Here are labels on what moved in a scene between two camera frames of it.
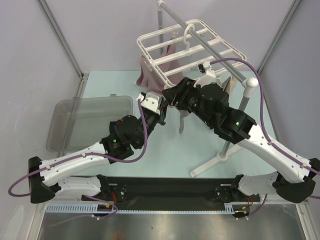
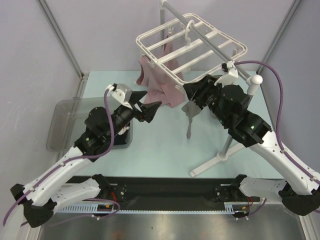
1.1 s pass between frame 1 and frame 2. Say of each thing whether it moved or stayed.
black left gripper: moved
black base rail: stayed
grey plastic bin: stayed
